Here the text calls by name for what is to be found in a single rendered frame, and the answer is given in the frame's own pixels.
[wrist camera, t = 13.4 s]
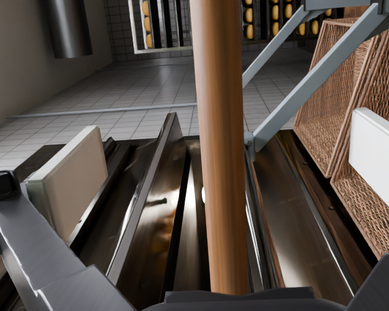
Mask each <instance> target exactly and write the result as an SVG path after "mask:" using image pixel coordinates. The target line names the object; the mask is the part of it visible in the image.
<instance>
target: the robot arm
mask: <svg viewBox="0 0 389 311"><path fill-rule="evenodd" d="M349 163H350V164H351V165H352V166H353V167H354V168H355V170H356V171H357V172H358V173H359V174H360V175H361V176H362V177H363V179H365V180H366V181H367V183H368V184H369V185H370V186H371V187H372V189H373V190H374V191H375V192H376V193H377V194H378V195H379V196H380V197H381V198H382V199H383V201H384V202H385V203H386V204H387V205H388V206H389V122H388V121H387V120H385V119H384V118H382V117H381V116H379V115H377V114H376V113H374V112H372V111H371V110H369V109H368V108H366V107H361V108H355V109H354V110H353V111H352V121H351V138H350V147H349ZM107 177H108V172H107V166H106V160H105V155H104V149H103V145H102V138H101V132H100V128H99V127H98V126H97V125H93V126H87V127H86V128H84V129H83V130H82V131H81V132H80V133H79V134H78V135H76V137H74V139H73V140H71V141H70V142H69V143H68V144H67V145H66V146H65V147H63V148H62V149H61V150H60V151H59V152H58V153H57V154H56V155H55V156H54V157H53V158H52V159H50V160H49V161H48V162H47V163H46V164H45V165H44V166H42V167H41V168H40V169H39V170H37V171H35V172H33V173H32V174H31V175H30V176H29V177H27V178H26V179H25V180H24V181H23V183H19V179H18V176H17V172H16V171H15V170H10V169H7V170H0V256H1V257H2V261H3V263H4V265H5V267H6V269H7V271H8V273H9V275H10V277H11V279H12V281H13V283H14V285H15V287H16V289H17V292H18V294H19V296H20V298H21V300H22V302H23V304H24V306H25V308H26V310H27V311H137V309H136V308H134V306H133V305H132V304H131V303H130V302H129V301H128V300H127V298H126V297H125V296H124V295H123V294H122V293H121V292H120V291H119V290H118V289H117V287H116V286H115V285H114V284H113V283H112V282H111V280H110V279H109V278H108V277H107V276H106V275H105V274H104V273H103V272H102V271H101V270H100V268H99V267H98V266H97V265H95V264H93V265H90V266H89V267H85V265H84V264H83V263H82V262H81V260H80V259H79V258H78V257H77V256H76V255H75V253H74V252H73V251H72V250H71V248H69V246H68V245H67V244H66V243H65V242H66V241H67V240H68V238H69V236H70V235H71V233H72V231H73V230H74V229H75V227H76V225H77V224H78V222H79V221H80V219H81V218H82V216H83V214H84V213H85V211H86V210H87V208H88V207H89V205H90V204H91V202H92V200H93V199H94V197H95V195H96V194H97V193H98V191H99V189H100V188H101V186H102V185H103V183H104V182H105V180H106V178H107ZM141 311H389V253H388V252H386V253H384V255H382V257H381V259H380V260H379V261H378V263H377V264H376V266H375V267H374V269H373V270H372V271H371V273H370V274H369V276H368V277H367V278H366V280H365V281H364V282H363V284H362V286H361V287H360V288H359V290H358V291H357V293H356V294H355V295H354V297H353V298H352V300H351V301H350V303H349V304H348V305H347V307H346V306H344V305H341V304H339V303H336V302H333V301H329V300H326V299H321V298H316V295H315V294H314V290H313V288H312V286H308V287H289V288H272V289H267V290H263V291H259V292H254V293H250V294H245V295H242V296H234V295H229V294H222V293H217V292H209V291H202V290H198V291H166V292H165V298H164V302H163V303H160V304H156V305H152V306H150V307H148V308H146V309H143V310H141Z"/></svg>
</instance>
